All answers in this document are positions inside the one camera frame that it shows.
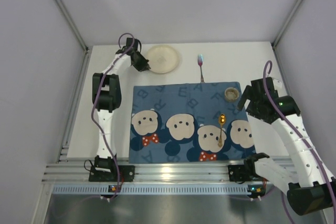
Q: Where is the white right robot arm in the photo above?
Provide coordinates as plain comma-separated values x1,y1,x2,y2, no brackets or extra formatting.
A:
237,77,335,216

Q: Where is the aluminium frame post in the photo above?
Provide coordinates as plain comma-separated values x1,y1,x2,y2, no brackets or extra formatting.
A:
271,0,305,50
54,0,89,52

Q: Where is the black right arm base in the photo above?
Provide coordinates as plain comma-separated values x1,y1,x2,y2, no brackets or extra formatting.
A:
228,165,267,184

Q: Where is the aluminium mounting rail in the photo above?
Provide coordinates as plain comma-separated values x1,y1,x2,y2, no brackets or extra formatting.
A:
42,146,243,184

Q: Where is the right aluminium frame post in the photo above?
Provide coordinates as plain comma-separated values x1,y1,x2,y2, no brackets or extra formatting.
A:
271,0,305,50

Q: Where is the cream round plate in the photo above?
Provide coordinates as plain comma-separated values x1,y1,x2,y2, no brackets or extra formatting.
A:
145,45,181,74

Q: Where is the left aluminium frame post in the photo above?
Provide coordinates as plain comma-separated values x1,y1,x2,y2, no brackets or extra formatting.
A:
54,0,89,52

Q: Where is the gold spoon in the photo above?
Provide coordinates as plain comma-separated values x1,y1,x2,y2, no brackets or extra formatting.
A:
218,114,226,147

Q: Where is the iridescent fork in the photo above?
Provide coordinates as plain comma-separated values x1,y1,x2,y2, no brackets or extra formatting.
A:
197,54,205,83

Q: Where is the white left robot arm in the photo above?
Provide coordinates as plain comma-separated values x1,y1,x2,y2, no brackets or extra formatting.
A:
91,33,151,164

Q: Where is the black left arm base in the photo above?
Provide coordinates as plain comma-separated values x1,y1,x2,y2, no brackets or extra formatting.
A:
89,165,135,182

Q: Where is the blue cartoon bear placemat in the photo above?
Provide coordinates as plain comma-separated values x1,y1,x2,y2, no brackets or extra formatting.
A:
129,82,256,164

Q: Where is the perforated cable duct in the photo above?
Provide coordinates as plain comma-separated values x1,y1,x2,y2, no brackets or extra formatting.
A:
52,184,266,195

